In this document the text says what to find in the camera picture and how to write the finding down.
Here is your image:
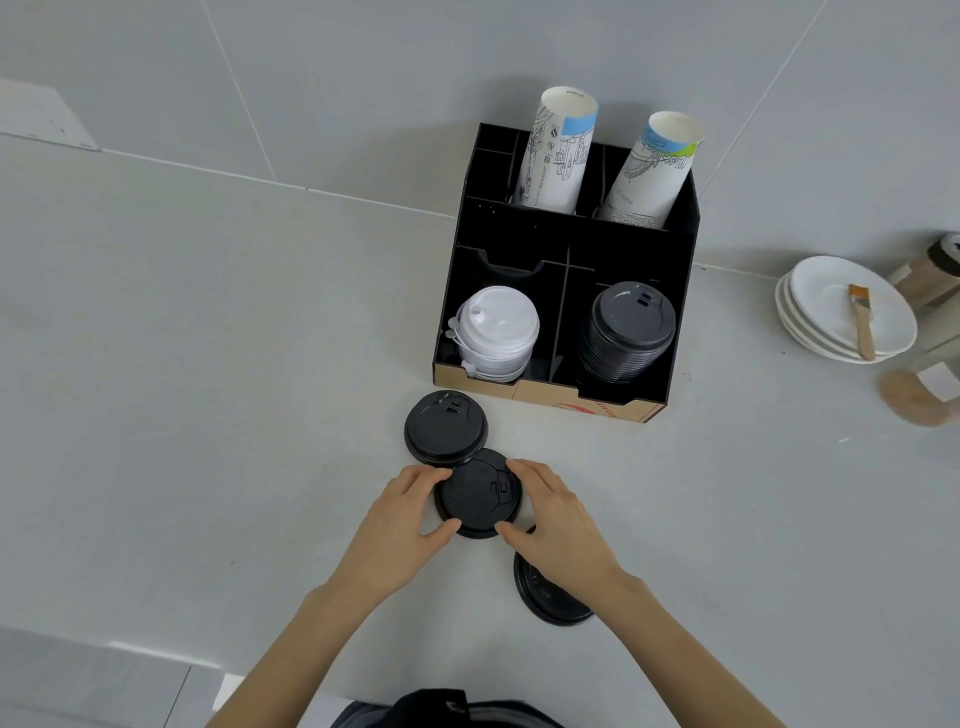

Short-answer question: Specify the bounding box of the person's left hand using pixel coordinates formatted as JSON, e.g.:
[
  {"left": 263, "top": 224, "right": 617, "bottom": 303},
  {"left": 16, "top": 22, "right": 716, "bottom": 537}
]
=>
[{"left": 330, "top": 463, "right": 463, "bottom": 601}]

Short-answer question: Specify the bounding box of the person's right hand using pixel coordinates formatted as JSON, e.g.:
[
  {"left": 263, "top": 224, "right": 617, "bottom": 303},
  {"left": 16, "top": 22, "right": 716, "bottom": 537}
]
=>
[{"left": 495, "top": 459, "right": 627, "bottom": 601}]

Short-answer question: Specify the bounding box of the black plastic cup lid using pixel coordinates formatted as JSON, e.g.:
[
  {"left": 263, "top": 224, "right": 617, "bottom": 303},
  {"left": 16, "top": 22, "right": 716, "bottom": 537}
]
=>
[
  {"left": 404, "top": 390, "right": 489, "bottom": 468},
  {"left": 433, "top": 447, "right": 524, "bottom": 540},
  {"left": 513, "top": 525, "right": 595, "bottom": 628}
]

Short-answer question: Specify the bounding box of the person's right forearm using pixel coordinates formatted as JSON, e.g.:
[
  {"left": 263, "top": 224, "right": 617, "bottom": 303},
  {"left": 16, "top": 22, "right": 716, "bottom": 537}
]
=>
[{"left": 573, "top": 570, "right": 789, "bottom": 728}]

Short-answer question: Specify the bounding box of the person's left forearm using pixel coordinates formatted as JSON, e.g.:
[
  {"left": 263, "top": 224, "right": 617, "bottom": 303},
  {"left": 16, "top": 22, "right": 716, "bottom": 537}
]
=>
[{"left": 206, "top": 581, "right": 399, "bottom": 728}]

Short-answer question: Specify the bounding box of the person's dark clothing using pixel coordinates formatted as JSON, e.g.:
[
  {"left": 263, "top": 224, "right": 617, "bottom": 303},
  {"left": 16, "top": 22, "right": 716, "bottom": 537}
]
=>
[{"left": 351, "top": 688, "right": 565, "bottom": 728}]

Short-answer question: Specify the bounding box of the stack of white lids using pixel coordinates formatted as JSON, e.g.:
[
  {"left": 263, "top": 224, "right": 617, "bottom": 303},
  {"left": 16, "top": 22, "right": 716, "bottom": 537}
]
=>
[{"left": 447, "top": 285, "right": 541, "bottom": 381}]

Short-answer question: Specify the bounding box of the stack of black lids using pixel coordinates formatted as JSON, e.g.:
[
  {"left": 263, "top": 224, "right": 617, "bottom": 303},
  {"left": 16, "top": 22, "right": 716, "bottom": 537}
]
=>
[{"left": 577, "top": 281, "right": 678, "bottom": 386}]

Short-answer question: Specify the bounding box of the black cardboard organizer box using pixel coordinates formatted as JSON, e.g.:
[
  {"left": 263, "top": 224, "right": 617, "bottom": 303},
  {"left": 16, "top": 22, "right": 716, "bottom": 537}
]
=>
[{"left": 432, "top": 122, "right": 701, "bottom": 426}]

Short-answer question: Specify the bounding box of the white ceramic plate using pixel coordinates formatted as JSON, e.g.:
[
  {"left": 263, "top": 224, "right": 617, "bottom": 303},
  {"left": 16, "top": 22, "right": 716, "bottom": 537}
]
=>
[
  {"left": 779, "top": 270, "right": 912, "bottom": 362},
  {"left": 774, "top": 281, "right": 894, "bottom": 366},
  {"left": 789, "top": 255, "right": 918, "bottom": 357}
]

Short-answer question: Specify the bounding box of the stack of printed paper cups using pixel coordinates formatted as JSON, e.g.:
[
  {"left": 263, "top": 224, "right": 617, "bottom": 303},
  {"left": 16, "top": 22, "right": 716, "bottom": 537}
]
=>
[
  {"left": 597, "top": 111, "right": 706, "bottom": 230},
  {"left": 512, "top": 85, "right": 600, "bottom": 215}
]

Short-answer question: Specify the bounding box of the wooden and white stand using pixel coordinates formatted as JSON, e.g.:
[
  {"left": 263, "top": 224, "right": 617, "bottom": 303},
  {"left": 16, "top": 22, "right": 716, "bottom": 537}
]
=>
[{"left": 879, "top": 300, "right": 960, "bottom": 429}]

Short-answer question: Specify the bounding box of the brown bottle with dark cap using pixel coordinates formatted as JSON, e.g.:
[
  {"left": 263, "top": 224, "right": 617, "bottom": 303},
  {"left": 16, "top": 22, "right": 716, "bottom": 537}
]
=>
[{"left": 888, "top": 232, "right": 960, "bottom": 310}]

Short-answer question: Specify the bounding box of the grey flat panel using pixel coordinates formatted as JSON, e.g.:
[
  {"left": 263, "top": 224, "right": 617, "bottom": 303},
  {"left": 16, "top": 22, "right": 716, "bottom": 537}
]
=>
[{"left": 0, "top": 77, "right": 101, "bottom": 152}]

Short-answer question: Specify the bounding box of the wooden handle brush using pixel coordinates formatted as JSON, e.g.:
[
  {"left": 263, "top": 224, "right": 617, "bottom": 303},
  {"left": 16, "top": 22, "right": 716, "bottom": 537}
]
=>
[{"left": 848, "top": 283, "right": 877, "bottom": 363}]

